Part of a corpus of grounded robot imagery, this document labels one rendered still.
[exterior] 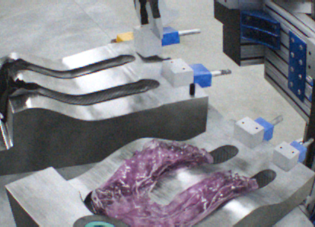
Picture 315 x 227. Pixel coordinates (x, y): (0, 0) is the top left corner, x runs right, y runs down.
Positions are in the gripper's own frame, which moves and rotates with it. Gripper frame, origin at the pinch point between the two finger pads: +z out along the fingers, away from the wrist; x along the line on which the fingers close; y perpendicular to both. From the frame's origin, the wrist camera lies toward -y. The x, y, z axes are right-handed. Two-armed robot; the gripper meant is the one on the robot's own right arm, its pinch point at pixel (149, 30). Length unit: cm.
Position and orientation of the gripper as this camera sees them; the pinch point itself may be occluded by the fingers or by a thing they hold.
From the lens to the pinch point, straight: 131.1
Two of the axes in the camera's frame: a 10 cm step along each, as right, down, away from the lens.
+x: -4.0, -3.5, 8.5
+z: 1.5, 8.9, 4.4
